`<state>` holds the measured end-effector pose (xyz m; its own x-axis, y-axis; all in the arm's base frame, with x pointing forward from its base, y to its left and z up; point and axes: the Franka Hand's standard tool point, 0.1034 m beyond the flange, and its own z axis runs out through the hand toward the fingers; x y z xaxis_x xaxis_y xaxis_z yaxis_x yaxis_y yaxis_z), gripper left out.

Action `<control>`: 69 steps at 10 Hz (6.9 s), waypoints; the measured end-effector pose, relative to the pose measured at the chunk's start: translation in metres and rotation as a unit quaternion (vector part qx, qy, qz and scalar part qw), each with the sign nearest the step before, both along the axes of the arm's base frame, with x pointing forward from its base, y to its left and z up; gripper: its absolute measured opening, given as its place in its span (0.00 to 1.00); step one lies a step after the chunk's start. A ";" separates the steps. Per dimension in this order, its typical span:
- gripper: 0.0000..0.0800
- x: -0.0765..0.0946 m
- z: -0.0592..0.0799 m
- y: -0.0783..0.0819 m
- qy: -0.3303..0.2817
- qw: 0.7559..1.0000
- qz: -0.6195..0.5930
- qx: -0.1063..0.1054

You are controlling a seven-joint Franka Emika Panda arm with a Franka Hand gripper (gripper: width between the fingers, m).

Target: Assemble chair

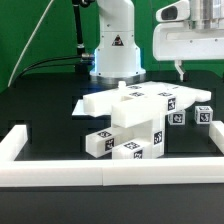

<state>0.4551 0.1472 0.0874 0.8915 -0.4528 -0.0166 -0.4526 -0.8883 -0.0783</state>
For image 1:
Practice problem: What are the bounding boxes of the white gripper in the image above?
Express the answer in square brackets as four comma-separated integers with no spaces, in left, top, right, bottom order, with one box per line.
[153,0,224,82]

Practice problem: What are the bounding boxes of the white chair backrest frame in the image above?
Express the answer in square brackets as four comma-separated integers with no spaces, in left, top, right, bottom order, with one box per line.
[83,81,211,128]

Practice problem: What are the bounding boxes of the white chair seat part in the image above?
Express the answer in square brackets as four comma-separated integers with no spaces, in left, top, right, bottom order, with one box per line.
[111,114,166,159]

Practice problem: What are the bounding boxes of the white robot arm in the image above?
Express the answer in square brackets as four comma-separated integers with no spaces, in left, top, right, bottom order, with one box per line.
[90,0,224,82]

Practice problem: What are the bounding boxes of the white U-shaped obstacle fence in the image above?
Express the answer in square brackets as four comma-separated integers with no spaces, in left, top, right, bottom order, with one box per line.
[0,125,224,187]

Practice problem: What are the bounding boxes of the black camera pole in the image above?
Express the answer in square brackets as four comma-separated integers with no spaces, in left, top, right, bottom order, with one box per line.
[72,0,85,55]

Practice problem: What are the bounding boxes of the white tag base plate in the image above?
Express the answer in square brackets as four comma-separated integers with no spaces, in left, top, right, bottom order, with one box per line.
[72,99,103,117]

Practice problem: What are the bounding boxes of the white cable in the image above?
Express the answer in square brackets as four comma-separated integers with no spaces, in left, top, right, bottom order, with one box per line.
[6,0,54,88]

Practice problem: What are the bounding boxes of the black cables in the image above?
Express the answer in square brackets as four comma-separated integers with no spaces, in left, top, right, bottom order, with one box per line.
[14,53,96,79]

